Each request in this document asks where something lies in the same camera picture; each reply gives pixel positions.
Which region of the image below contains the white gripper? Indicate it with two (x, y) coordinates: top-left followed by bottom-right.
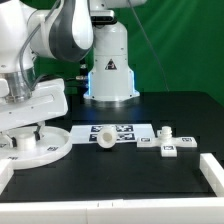
(0, 79), (68, 148)

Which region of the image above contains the white round table top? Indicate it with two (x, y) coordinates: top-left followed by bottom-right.
(0, 126), (72, 170)

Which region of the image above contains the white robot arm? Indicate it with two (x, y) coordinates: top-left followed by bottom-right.
(0, 0), (130, 148)

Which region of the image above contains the white marker sheet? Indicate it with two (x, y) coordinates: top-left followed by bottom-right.
(71, 124), (155, 144)

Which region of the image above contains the white cross-shaped table base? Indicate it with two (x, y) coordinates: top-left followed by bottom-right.
(137, 126), (197, 157)

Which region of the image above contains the white U-shaped obstacle fence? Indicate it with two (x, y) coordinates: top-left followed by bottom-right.
(0, 153), (224, 224)

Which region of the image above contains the black cable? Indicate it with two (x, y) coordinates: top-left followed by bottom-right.
(65, 75), (88, 84)

